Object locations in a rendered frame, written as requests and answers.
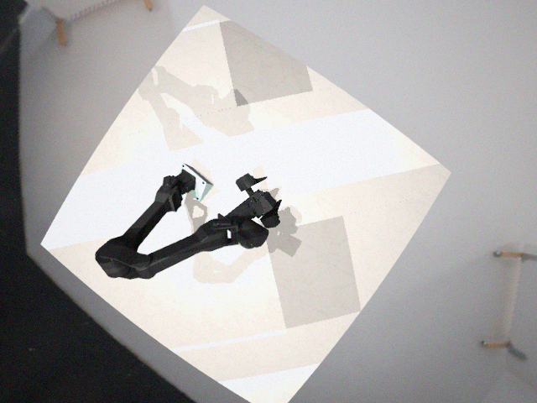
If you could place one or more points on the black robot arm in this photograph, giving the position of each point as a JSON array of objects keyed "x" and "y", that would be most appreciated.
[{"x": 118, "y": 257}]

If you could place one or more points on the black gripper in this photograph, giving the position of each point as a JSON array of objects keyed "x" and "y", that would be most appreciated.
[{"x": 271, "y": 218}]

